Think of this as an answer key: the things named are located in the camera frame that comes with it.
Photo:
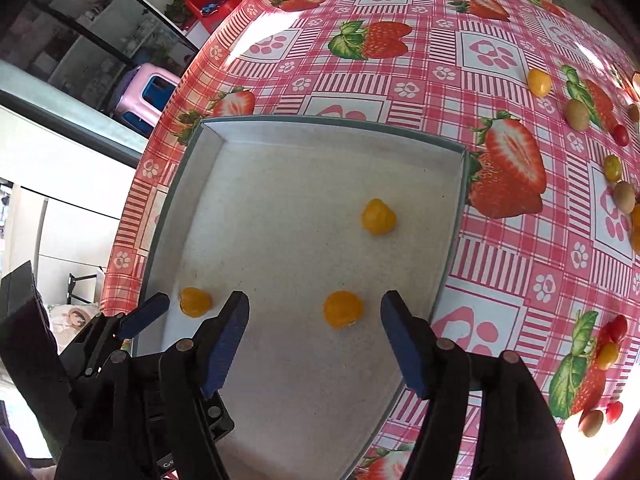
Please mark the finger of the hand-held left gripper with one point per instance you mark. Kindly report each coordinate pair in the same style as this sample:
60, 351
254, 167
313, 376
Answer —
145, 315

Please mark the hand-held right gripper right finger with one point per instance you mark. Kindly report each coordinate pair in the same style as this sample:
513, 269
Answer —
405, 350

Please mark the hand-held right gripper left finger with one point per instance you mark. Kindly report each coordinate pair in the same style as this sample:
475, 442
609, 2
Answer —
225, 345

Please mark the white shallow tray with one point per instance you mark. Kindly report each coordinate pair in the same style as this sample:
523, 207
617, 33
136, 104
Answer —
300, 240

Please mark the red cherry tomato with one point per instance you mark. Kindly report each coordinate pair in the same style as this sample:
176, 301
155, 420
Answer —
614, 411
620, 135
617, 327

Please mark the cartoon print pillow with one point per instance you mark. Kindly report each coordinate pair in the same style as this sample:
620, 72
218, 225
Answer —
75, 322

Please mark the black metal rack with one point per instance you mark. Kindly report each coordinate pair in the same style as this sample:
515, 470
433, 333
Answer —
75, 285

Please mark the white cabinet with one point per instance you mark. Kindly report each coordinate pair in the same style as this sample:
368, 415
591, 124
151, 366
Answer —
60, 230

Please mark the pink plastic stool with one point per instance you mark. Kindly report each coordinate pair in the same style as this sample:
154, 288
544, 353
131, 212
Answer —
145, 95

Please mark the orange cherry tomato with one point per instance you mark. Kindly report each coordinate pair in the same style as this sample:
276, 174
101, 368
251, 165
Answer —
635, 227

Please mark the yellow green cherry tomato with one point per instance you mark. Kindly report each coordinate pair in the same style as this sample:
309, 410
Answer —
612, 167

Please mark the strawberry print pink tablecloth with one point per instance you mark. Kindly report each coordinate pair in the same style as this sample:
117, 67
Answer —
400, 70

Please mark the glass door cabinet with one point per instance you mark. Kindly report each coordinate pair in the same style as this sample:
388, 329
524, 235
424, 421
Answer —
80, 25

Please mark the green potted plant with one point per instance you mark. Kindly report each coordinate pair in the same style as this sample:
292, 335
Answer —
177, 10

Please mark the red plastic chair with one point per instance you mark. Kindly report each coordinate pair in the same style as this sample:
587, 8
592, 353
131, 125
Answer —
205, 2

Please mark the small greenish brown cherry tomato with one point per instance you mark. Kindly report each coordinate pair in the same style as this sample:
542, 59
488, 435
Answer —
634, 112

